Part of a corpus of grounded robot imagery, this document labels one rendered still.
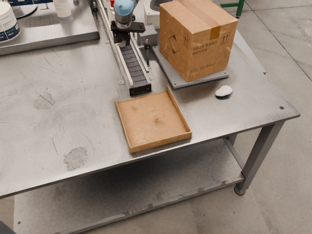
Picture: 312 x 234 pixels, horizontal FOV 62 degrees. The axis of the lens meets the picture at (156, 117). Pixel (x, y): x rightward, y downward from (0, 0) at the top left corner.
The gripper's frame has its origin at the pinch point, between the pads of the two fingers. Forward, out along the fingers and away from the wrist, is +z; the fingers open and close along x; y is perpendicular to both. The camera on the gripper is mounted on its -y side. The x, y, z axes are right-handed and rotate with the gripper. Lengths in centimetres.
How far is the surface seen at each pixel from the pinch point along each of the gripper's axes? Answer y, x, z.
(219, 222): -35, 110, 45
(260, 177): -78, 93, 55
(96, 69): 17.9, 7.5, 8.2
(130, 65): 1.1, 12.4, -0.4
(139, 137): 8, 51, -18
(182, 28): -21.7, 10.7, -25.5
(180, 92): -18.3, 33.7, -6.9
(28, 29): 51, -33, 26
